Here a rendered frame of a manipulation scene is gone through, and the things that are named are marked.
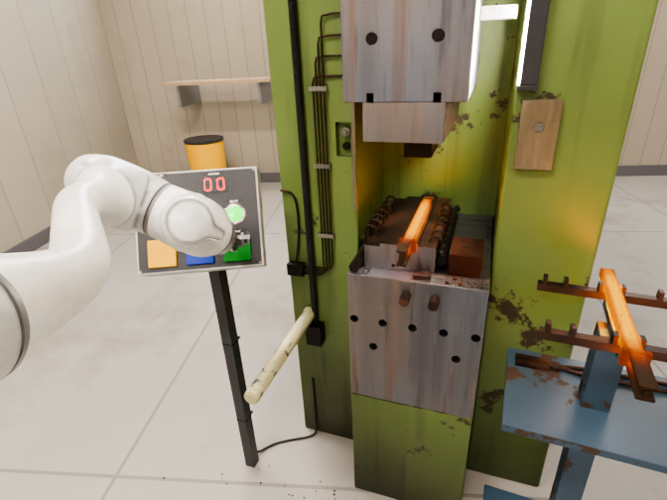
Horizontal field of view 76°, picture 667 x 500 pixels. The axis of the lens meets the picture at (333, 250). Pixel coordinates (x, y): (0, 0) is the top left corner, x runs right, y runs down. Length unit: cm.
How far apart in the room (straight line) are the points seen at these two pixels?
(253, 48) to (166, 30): 97
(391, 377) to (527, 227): 59
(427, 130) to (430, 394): 77
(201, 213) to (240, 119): 466
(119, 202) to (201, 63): 471
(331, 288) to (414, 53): 81
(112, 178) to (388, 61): 65
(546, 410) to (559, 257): 41
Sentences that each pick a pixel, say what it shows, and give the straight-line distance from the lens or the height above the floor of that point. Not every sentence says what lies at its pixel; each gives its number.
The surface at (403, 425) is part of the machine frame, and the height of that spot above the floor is 38.
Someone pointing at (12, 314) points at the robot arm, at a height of 134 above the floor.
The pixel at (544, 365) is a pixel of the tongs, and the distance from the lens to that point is 131.
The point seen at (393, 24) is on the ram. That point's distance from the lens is 109.
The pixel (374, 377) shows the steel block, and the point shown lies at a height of 56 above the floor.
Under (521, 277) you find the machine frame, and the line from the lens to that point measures 136.
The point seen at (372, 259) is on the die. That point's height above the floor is 94.
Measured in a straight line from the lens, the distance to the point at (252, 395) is 126.
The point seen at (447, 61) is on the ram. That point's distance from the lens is 107.
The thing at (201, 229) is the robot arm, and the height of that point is 124.
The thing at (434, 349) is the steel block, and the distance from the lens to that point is 128.
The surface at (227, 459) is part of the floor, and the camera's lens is 197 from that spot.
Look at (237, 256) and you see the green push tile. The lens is 119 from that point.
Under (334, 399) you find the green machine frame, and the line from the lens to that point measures 182.
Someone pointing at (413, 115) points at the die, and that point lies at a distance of 109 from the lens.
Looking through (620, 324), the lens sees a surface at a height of 96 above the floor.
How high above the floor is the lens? 149
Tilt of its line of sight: 26 degrees down
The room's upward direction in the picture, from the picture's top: 3 degrees counter-clockwise
